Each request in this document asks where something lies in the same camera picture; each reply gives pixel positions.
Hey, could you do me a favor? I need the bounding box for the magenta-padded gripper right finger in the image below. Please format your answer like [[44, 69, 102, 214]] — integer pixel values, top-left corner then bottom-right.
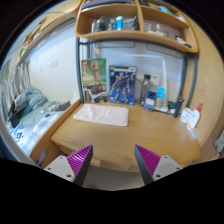
[[134, 144, 183, 186]]

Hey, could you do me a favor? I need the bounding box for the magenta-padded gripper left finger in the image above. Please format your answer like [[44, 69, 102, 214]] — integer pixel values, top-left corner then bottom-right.
[[43, 144, 94, 187]]

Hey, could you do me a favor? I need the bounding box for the pink towel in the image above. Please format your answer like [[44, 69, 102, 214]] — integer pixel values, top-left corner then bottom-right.
[[72, 103, 130, 128]]

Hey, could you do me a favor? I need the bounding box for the clear plastic cup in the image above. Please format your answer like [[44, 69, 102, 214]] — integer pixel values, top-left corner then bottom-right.
[[188, 127, 201, 141]]

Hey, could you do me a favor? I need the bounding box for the bed with checked sheet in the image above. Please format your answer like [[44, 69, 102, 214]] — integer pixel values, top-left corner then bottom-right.
[[0, 86, 73, 158]]

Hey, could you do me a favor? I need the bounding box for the black flat tablet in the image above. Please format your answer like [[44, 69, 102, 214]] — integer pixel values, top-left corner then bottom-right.
[[54, 100, 72, 113]]

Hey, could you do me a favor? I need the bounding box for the white mug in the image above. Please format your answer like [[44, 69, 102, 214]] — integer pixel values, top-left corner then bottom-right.
[[180, 107, 193, 124]]

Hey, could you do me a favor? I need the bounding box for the dark green round container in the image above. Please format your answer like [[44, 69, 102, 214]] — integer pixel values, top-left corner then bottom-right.
[[167, 100, 178, 114]]

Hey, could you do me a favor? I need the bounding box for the small dark blue box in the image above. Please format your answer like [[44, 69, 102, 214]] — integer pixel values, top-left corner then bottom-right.
[[143, 90, 158, 113]]

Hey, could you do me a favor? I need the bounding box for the black electric shaver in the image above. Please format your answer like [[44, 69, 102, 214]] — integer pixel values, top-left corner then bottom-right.
[[173, 96, 185, 118]]

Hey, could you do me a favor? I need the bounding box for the white bottle with red cap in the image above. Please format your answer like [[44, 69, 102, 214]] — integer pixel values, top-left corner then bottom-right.
[[187, 103, 203, 130]]

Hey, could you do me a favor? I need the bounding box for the light blue card package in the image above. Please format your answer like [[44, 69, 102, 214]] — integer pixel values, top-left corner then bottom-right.
[[155, 86, 166, 109]]

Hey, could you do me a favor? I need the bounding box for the dark transparent water bottle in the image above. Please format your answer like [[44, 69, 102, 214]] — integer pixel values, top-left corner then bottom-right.
[[139, 73, 152, 107]]

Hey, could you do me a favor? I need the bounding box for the light blue duvet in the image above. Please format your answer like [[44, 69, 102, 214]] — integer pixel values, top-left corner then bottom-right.
[[14, 87, 48, 118]]

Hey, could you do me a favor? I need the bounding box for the blue robot model kit box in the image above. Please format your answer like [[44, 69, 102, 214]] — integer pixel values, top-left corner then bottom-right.
[[108, 64, 138, 106]]

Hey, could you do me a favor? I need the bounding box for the tree figure toy box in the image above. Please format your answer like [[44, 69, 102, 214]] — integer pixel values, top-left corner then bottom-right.
[[80, 58, 109, 104]]

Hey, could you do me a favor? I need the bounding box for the grey patterned curtain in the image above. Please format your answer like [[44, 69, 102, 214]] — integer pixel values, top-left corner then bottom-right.
[[0, 61, 31, 111]]

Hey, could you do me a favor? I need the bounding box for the wooden shelf unit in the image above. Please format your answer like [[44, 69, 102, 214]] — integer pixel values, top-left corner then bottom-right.
[[74, 0, 200, 54]]

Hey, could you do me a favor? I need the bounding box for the long wooden overhead shelf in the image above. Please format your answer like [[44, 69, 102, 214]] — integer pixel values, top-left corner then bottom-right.
[[14, 6, 81, 66]]

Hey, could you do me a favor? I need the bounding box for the white square wall box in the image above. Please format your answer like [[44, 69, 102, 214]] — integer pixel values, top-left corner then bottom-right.
[[149, 73, 161, 89]]

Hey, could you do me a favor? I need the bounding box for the grey metal desk frame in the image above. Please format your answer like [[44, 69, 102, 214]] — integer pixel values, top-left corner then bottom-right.
[[76, 35, 198, 109]]

